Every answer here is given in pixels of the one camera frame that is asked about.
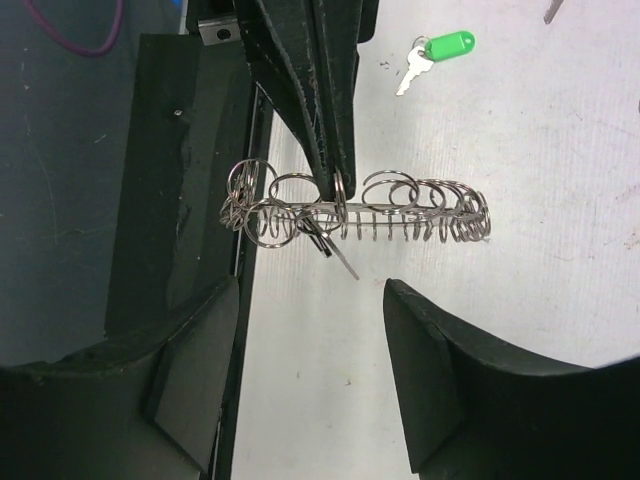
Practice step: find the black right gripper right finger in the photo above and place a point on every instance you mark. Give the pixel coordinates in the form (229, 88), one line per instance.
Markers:
(474, 406)

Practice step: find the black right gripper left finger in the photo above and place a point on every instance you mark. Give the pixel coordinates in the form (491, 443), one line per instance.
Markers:
(115, 400)

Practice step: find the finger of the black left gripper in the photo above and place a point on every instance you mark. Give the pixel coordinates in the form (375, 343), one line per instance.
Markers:
(282, 51)
(339, 27)

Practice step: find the metal key ring disc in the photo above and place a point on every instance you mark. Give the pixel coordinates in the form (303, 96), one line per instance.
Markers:
(392, 205)

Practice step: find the black tag with white label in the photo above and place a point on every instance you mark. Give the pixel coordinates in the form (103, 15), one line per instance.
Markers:
(330, 245)

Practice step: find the key with green tag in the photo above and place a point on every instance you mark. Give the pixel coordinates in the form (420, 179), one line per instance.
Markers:
(426, 52)

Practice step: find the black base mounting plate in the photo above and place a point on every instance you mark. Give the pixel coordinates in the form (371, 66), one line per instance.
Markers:
(181, 281)

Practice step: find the black tag with key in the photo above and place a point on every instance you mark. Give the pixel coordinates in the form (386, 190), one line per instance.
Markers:
(552, 11)

